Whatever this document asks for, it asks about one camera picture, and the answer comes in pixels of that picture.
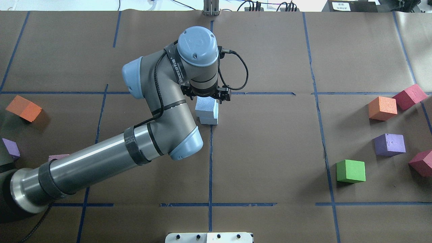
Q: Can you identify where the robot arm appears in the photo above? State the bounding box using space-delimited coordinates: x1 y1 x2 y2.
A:
1 26 234 223

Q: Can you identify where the light blue block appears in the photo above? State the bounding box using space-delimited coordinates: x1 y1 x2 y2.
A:
199 115 218 126
195 97 219 118

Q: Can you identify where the orange foam block right side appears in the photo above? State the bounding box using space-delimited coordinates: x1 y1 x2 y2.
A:
368 96 398 121

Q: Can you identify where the purple foam block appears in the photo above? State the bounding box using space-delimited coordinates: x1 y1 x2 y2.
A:
373 133 406 157
2 138 21 161

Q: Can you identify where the black power box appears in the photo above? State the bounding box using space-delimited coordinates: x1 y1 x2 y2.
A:
321 0 378 12

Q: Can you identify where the orange foam block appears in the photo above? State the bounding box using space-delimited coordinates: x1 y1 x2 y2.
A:
6 95 42 123
368 96 398 121

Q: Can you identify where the orange foam block left side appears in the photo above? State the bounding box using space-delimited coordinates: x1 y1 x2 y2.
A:
6 95 42 123

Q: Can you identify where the purple foam block right side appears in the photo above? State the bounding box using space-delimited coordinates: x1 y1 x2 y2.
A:
373 133 406 157

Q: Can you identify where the aluminium frame post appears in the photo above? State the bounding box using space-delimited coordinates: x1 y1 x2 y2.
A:
202 0 220 16

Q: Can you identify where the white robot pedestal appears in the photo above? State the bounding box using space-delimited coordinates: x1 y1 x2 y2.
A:
165 232 254 243

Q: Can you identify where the red foam block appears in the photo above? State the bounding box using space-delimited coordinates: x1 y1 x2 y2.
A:
393 84 427 110

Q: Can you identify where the pink foam block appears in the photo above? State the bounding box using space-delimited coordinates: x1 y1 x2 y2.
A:
48 154 69 162

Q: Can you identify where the green foam block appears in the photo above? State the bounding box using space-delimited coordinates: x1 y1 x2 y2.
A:
336 160 366 184

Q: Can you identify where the purple foam block left side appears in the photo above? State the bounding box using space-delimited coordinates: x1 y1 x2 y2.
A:
2 138 21 161

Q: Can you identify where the crimson foam block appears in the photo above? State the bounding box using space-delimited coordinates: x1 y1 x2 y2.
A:
408 150 432 177

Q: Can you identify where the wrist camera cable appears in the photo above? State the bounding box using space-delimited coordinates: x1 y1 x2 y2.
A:
218 46 249 91

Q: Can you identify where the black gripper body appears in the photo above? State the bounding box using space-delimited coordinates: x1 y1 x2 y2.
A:
180 84 232 104

